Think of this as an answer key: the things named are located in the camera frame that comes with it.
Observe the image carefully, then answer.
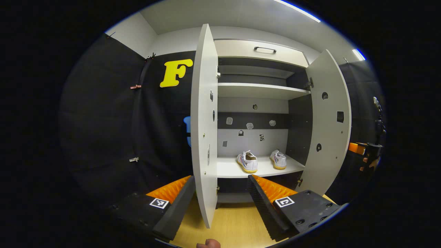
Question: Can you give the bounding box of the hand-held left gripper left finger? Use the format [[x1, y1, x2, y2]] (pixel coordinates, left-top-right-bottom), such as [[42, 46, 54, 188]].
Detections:
[[110, 175, 196, 241]]

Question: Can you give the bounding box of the white shoe cabinet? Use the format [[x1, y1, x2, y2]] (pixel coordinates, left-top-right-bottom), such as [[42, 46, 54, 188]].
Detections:
[[214, 39, 312, 209]]

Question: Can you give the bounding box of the white cabinet door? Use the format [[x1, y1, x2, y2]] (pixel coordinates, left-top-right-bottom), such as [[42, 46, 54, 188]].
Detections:
[[191, 23, 219, 229], [296, 49, 352, 197]]

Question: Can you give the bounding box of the white canvas shoe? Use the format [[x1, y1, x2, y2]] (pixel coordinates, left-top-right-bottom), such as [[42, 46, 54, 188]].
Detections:
[[269, 149, 287, 170], [236, 150, 259, 174]]

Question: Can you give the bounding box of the white cabinet drawer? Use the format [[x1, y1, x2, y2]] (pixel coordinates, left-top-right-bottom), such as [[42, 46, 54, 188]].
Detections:
[[214, 39, 309, 68]]

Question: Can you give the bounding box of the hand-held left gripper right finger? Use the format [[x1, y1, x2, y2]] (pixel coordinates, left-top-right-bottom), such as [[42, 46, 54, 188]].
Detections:
[[247, 174, 341, 241]]

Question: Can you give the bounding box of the long ceiling light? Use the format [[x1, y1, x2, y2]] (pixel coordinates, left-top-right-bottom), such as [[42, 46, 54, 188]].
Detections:
[[274, 0, 321, 23]]

